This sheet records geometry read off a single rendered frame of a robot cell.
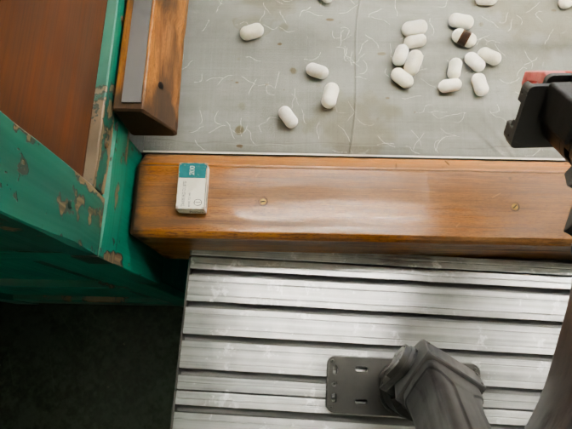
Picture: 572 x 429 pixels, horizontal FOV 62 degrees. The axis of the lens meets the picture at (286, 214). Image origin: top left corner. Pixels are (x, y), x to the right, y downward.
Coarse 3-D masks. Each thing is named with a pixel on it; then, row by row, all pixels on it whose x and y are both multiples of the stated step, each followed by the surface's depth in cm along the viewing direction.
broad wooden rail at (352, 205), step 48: (144, 192) 60; (240, 192) 60; (288, 192) 60; (336, 192) 60; (384, 192) 60; (432, 192) 60; (480, 192) 60; (528, 192) 60; (144, 240) 61; (192, 240) 61; (240, 240) 60; (288, 240) 59; (336, 240) 59; (384, 240) 59; (432, 240) 59; (480, 240) 59; (528, 240) 59
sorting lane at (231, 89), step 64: (192, 0) 70; (256, 0) 70; (320, 0) 70; (384, 0) 70; (448, 0) 70; (512, 0) 70; (192, 64) 68; (256, 64) 68; (320, 64) 68; (384, 64) 68; (448, 64) 68; (512, 64) 67; (192, 128) 65; (256, 128) 65; (320, 128) 65; (384, 128) 65; (448, 128) 65
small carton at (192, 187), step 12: (180, 168) 59; (192, 168) 59; (204, 168) 59; (180, 180) 58; (192, 180) 58; (204, 180) 58; (180, 192) 58; (192, 192) 58; (204, 192) 58; (180, 204) 58; (192, 204) 58; (204, 204) 58
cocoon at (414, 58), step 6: (408, 54) 66; (414, 54) 66; (420, 54) 66; (408, 60) 66; (414, 60) 65; (420, 60) 66; (408, 66) 65; (414, 66) 65; (408, 72) 66; (414, 72) 66
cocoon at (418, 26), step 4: (412, 20) 67; (416, 20) 67; (420, 20) 67; (424, 20) 67; (404, 24) 67; (408, 24) 67; (412, 24) 67; (416, 24) 67; (420, 24) 67; (424, 24) 67; (404, 28) 67; (408, 28) 67; (412, 28) 67; (416, 28) 67; (420, 28) 67; (424, 28) 67; (404, 32) 67; (408, 32) 67; (412, 32) 67; (416, 32) 67; (420, 32) 67; (424, 32) 68
